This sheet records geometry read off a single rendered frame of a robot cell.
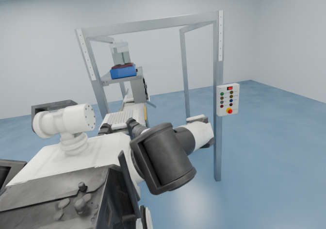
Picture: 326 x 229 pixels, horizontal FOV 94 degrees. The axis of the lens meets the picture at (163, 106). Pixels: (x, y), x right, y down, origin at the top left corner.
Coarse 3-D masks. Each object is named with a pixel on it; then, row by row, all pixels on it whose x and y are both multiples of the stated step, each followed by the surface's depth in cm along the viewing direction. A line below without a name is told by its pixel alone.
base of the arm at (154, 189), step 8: (152, 128) 38; (160, 128) 38; (168, 128) 39; (144, 136) 38; (152, 136) 37; (136, 144) 39; (136, 152) 39; (144, 152) 39; (144, 160) 38; (144, 168) 37; (152, 168) 38; (192, 168) 37; (152, 176) 37; (184, 176) 34; (192, 176) 35; (152, 184) 36; (160, 184) 37; (168, 184) 34; (176, 184) 34; (184, 184) 34; (152, 192) 36; (160, 192) 35
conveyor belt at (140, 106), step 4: (136, 104) 190; (140, 104) 188; (124, 108) 183; (128, 108) 181; (132, 108) 179; (136, 108) 177; (140, 108) 176; (140, 112) 165; (144, 112) 164; (140, 116) 155; (144, 116) 154; (140, 120) 147; (144, 120) 146; (144, 124) 140
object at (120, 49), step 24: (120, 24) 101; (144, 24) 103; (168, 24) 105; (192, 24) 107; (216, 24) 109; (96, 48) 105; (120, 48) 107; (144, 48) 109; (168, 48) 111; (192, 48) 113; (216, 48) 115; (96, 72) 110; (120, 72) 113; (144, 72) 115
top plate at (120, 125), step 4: (124, 112) 113; (136, 112) 110; (108, 116) 109; (136, 116) 103; (104, 120) 104; (136, 120) 97; (116, 124) 96; (120, 124) 95; (124, 124) 94; (112, 128) 93; (116, 128) 93; (120, 128) 94
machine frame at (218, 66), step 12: (216, 72) 123; (96, 84) 114; (120, 84) 225; (216, 84) 126; (96, 96) 117; (108, 108) 126; (216, 120) 139; (216, 132) 144; (216, 144) 149; (216, 156) 155; (216, 168) 161; (216, 180) 167
